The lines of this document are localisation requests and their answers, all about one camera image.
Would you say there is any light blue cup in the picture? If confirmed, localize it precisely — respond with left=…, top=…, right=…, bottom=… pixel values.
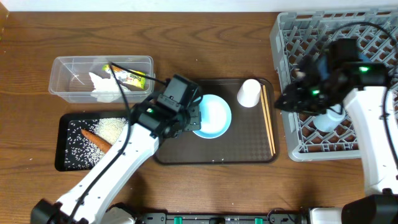
left=313, top=104, right=346, bottom=133

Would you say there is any left wooden chopstick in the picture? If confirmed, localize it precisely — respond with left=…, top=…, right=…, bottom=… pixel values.
left=260, top=89, right=274, bottom=157

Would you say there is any white rice pile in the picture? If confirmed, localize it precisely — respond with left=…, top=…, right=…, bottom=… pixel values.
left=63, top=117, right=133, bottom=169

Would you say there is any white napkin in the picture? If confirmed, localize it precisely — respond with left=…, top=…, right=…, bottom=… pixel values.
left=89, top=72, right=121, bottom=103

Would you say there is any brown serving tray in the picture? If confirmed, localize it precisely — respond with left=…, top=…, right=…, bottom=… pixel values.
left=154, top=78, right=279, bottom=166

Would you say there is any clear plastic bin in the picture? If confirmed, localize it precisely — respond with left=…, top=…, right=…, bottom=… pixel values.
left=49, top=55, right=155, bottom=103

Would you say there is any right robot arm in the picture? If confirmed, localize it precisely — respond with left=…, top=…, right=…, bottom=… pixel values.
left=274, top=59, right=397, bottom=223

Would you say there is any grey dishwasher rack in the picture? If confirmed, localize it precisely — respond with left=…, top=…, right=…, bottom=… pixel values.
left=270, top=7, right=397, bottom=162

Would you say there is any right wooden chopstick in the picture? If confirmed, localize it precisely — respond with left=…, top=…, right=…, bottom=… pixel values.
left=262, top=85, right=276, bottom=155

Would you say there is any yellow-green snack wrapper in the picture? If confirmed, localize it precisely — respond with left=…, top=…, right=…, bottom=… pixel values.
left=102, top=65, right=146, bottom=89

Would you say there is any wooden chopstick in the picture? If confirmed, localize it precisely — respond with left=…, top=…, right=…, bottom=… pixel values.
left=260, top=89, right=274, bottom=157
left=262, top=85, right=276, bottom=155

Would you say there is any dark blue plate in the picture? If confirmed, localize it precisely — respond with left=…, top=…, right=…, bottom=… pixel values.
left=358, top=53, right=371, bottom=63

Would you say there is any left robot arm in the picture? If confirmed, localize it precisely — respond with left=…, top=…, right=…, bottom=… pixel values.
left=30, top=101, right=200, bottom=223

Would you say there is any orange carrot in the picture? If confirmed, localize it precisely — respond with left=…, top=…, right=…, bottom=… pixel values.
left=81, top=129, right=112, bottom=154

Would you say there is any black plastic tray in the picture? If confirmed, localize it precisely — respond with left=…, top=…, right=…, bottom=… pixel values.
left=55, top=111, right=126, bottom=171

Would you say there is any white cup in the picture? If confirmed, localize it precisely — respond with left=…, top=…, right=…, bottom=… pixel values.
left=237, top=79, right=261, bottom=108

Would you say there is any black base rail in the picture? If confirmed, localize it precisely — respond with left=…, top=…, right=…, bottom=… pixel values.
left=136, top=211, right=310, bottom=224

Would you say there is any light blue bowl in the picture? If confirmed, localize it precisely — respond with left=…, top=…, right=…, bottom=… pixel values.
left=193, top=94, right=232, bottom=139

